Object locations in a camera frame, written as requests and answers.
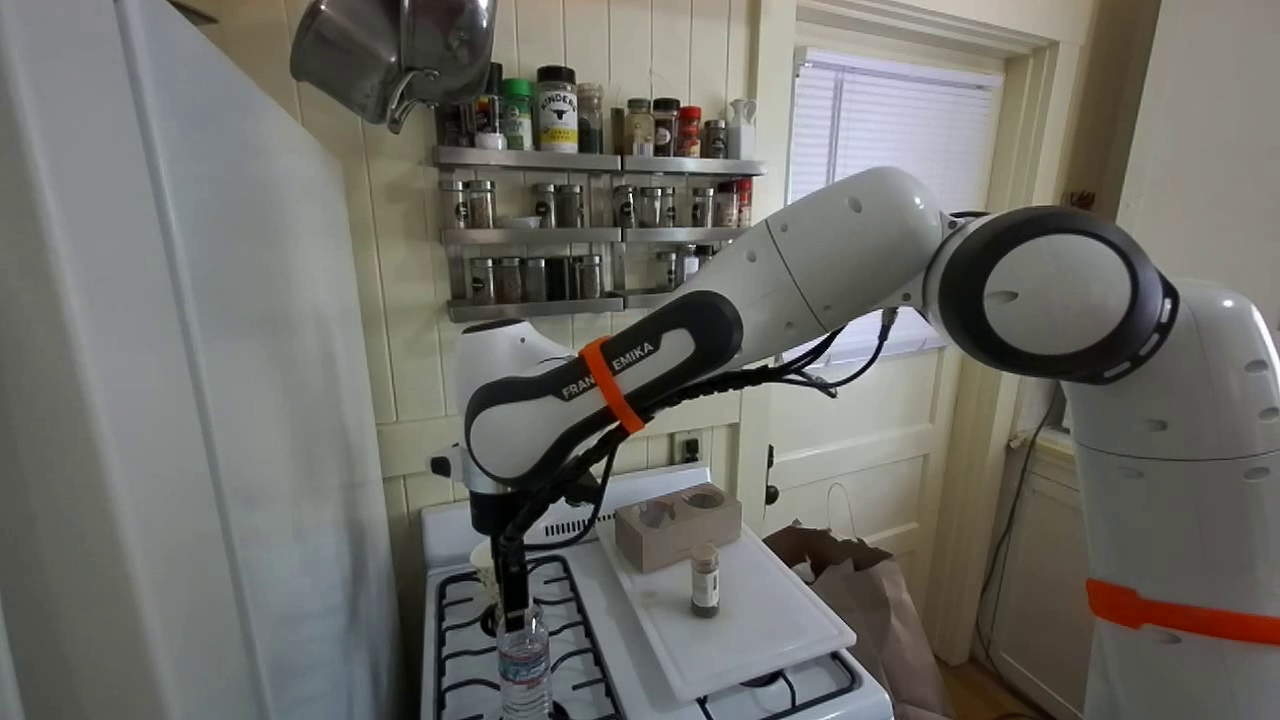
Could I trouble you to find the white plastic tray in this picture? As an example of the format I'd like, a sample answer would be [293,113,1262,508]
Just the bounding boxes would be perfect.
[593,519,860,707]

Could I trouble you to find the green-lid spice jar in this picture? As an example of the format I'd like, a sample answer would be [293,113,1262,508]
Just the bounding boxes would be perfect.
[497,75,540,155]

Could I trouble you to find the large black burner grate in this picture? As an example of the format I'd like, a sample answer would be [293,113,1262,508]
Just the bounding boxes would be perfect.
[437,551,623,720]

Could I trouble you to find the white cabinet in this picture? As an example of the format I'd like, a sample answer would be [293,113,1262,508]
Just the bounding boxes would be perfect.
[984,423,1092,720]

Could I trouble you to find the dark spice jar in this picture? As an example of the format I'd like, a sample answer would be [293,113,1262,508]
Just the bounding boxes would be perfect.
[466,61,511,154]

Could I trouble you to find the metal spice rack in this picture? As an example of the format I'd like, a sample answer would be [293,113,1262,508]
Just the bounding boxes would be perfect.
[430,140,767,330]

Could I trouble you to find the large steel pot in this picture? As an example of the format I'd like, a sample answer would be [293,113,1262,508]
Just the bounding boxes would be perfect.
[385,0,498,113]

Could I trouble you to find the black power cable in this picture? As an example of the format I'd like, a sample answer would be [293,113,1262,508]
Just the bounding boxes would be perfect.
[976,393,1062,632]

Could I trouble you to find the small black burner grate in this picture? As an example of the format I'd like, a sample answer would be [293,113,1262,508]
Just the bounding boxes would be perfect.
[694,648,864,720]

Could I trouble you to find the white window blind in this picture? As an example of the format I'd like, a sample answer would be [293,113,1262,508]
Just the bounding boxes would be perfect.
[785,47,1002,374]

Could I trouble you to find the orange tape on forearm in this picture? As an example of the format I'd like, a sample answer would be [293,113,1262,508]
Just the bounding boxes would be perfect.
[576,338,653,437]

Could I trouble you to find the white refrigerator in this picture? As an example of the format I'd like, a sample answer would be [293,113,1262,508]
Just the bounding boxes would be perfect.
[0,0,404,720]

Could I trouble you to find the clear plastic water bottle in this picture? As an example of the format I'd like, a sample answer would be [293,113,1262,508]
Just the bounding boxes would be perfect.
[497,605,557,720]

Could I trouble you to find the large white-label spice jar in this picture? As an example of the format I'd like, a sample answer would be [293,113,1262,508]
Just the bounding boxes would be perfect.
[533,61,585,155]

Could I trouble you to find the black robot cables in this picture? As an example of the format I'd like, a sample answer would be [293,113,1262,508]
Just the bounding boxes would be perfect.
[533,304,905,551]

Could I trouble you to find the red spice jar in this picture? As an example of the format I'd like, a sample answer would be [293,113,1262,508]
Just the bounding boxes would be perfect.
[675,99,708,162]

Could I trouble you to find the brown paper bag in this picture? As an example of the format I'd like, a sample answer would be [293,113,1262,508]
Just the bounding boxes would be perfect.
[759,519,953,720]

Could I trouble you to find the white panelled door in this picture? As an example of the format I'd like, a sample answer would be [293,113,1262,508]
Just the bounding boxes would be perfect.
[736,331,964,674]

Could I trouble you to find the white gas stove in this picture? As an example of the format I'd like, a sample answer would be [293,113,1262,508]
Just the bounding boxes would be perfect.
[417,460,895,720]

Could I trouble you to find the small spice shaker bottle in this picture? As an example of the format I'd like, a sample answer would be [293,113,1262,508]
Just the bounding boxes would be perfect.
[687,547,723,622]

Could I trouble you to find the cardboard box with two holes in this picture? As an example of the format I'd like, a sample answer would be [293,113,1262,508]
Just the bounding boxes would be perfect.
[611,482,743,575]

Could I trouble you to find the orange tape on base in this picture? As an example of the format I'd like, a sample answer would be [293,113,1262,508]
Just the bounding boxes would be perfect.
[1085,575,1280,653]

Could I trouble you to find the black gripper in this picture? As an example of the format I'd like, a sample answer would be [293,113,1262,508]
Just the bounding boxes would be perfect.
[466,482,573,641]

